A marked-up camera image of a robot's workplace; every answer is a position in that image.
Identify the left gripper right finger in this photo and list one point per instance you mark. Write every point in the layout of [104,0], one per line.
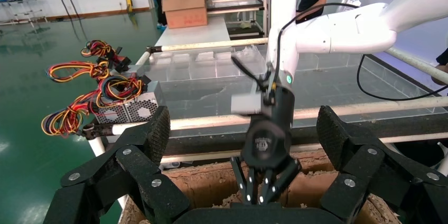
[367,166]

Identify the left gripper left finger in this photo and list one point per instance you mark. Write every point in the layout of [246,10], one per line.
[140,166]

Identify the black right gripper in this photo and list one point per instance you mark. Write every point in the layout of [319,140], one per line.
[267,142]

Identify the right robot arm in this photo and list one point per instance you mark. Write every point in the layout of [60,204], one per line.
[350,30]

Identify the person arm dark sleeve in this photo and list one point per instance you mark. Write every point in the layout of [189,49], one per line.
[441,68]

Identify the worn cardboard divider box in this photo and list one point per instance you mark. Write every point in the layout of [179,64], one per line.
[210,184]

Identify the black tube connector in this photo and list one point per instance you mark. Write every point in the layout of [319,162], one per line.
[96,130]
[154,49]

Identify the dark conveyor belt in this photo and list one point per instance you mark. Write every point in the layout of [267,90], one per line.
[332,89]

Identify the clear acrylic divider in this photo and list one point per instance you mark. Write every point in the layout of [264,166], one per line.
[206,65]

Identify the white work table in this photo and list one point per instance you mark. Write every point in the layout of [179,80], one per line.
[196,33]

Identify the closed brown cardboard box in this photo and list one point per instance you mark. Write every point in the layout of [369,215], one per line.
[185,10]

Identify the yellow floor sign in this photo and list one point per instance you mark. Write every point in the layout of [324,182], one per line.
[129,3]

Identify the black conveyor side rail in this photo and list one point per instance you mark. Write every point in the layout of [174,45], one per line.
[210,143]

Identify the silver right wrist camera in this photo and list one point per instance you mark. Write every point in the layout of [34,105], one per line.
[245,103]

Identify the white conveyor frame tube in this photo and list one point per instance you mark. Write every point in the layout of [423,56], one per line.
[143,58]
[210,45]
[420,66]

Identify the white tube workstation frame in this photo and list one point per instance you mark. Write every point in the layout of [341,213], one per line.
[238,5]

